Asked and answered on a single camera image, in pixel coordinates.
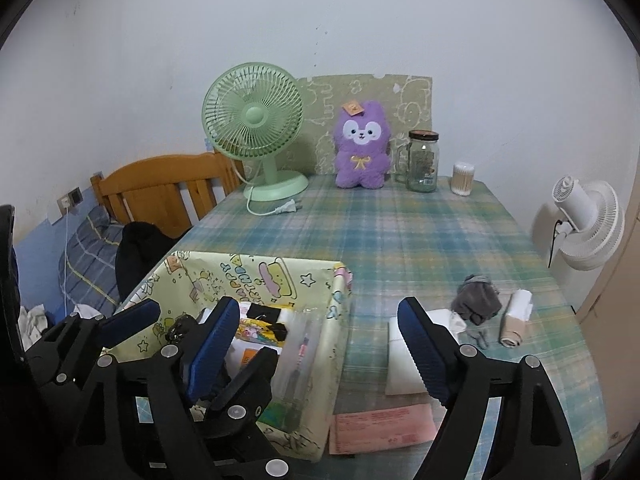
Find grey sock bundle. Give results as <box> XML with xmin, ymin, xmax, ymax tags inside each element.
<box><xmin>450</xmin><ymin>274</ymin><xmax>502</xmax><ymax>326</ymax></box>

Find cotton swab container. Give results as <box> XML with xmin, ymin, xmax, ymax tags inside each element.
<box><xmin>450</xmin><ymin>162</ymin><xmax>475</xmax><ymax>196</ymax></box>

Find white fan power plug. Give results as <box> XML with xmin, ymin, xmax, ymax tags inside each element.
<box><xmin>245</xmin><ymin>200</ymin><xmax>300</xmax><ymax>217</ymax></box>

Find white crumpled cloth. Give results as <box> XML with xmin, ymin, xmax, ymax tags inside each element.
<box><xmin>17</xmin><ymin>304</ymin><xmax>52</xmax><ymax>351</ymax></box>

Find patterned cardboard backboard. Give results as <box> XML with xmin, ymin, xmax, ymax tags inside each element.
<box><xmin>284</xmin><ymin>74</ymin><xmax>433</xmax><ymax>174</ymax></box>

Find black garment on chair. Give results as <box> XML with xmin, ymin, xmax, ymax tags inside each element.
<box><xmin>115</xmin><ymin>221</ymin><xmax>180</xmax><ymax>301</ymax></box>

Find beige door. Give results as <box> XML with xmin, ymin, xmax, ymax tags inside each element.
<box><xmin>578</xmin><ymin>206</ymin><xmax>639</xmax><ymax>446</ymax></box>

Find pink paper sheet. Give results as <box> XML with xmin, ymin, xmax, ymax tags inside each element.
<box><xmin>328</xmin><ymin>403</ymin><xmax>446</xmax><ymax>455</ymax></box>

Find white cloth bag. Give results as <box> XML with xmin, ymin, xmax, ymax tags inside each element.
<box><xmin>385</xmin><ymin>309</ymin><xmax>466</xmax><ymax>396</ymax></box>

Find yellow black soft item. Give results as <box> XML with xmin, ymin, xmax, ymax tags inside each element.
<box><xmin>235</xmin><ymin>301</ymin><xmax>288</xmax><ymax>347</ymax></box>

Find glass jar with lid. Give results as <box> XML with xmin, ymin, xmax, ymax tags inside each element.
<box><xmin>396</xmin><ymin>129</ymin><xmax>439</xmax><ymax>193</ymax></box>

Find green desk fan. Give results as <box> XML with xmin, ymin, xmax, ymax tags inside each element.
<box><xmin>202</xmin><ymin>63</ymin><xmax>308</xmax><ymax>203</ymax></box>

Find wall power socket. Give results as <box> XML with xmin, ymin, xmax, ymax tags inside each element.
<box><xmin>56</xmin><ymin>188</ymin><xmax>84</xmax><ymax>214</ymax></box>

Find clear plastic pack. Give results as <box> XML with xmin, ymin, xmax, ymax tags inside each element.
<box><xmin>271</xmin><ymin>309</ymin><xmax>326</xmax><ymax>412</ymax></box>

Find blue plaid bedding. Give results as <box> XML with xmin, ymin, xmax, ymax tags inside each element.
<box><xmin>58</xmin><ymin>206</ymin><xmax>124</xmax><ymax>318</ymax></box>

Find wooden chair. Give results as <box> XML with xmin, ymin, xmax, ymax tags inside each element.
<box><xmin>91</xmin><ymin>152</ymin><xmax>244</xmax><ymax>238</ymax></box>

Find white standing fan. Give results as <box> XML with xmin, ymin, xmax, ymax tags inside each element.
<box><xmin>548</xmin><ymin>174</ymin><xmax>625</xmax><ymax>271</ymax></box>

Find plaid tablecloth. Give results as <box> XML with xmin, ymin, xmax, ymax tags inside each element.
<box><xmin>179</xmin><ymin>176</ymin><xmax>608</xmax><ymax>474</ymax></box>

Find purple plush toy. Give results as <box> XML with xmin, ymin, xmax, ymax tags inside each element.
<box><xmin>333</xmin><ymin>101</ymin><xmax>390</xmax><ymax>190</ymax></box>

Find cartoon patterned storage box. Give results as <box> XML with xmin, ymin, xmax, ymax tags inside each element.
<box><xmin>111</xmin><ymin>250</ymin><xmax>352</xmax><ymax>463</ymax></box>

